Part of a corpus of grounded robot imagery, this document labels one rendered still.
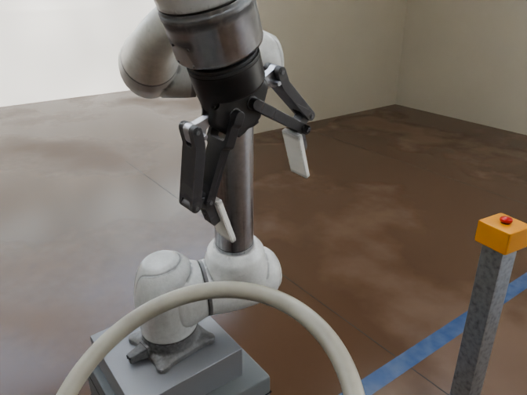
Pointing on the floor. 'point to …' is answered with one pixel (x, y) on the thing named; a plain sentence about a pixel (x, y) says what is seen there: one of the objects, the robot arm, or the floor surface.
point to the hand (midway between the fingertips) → (263, 197)
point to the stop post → (487, 299)
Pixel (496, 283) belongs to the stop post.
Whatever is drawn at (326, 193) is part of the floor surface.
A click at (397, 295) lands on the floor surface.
